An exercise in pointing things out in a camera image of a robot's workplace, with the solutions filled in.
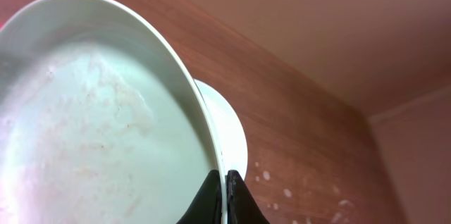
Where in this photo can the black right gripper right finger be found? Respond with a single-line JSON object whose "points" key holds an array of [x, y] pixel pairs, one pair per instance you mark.
{"points": [[241, 206]]}

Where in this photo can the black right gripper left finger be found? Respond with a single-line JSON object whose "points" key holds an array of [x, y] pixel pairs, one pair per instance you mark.
{"points": [[206, 207]]}

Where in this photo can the white plate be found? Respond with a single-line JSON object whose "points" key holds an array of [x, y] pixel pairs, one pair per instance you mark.
{"points": [[101, 122], [228, 128]]}

